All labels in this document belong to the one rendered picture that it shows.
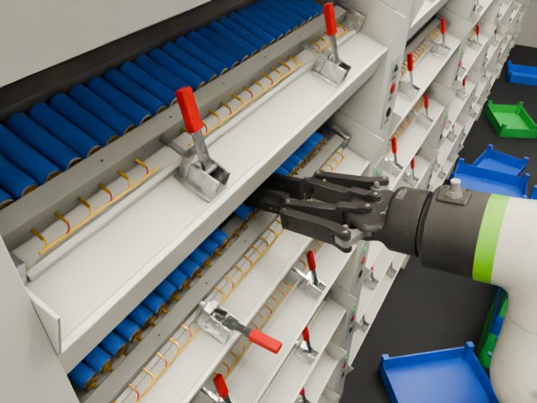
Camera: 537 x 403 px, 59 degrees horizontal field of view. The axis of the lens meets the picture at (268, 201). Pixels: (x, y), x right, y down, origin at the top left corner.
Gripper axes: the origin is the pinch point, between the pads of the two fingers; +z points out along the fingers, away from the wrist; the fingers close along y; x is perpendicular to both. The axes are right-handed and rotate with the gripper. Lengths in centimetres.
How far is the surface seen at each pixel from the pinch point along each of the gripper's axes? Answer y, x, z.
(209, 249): 10.8, 2.4, 2.9
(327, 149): -17.9, 3.0, 0.7
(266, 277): 7.8, 7.7, -2.7
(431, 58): -75, 7, 0
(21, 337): 36.5, -14.7, -8.3
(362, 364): -48, 98, 10
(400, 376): -50, 99, -2
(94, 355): 28.8, 1.9, 3.1
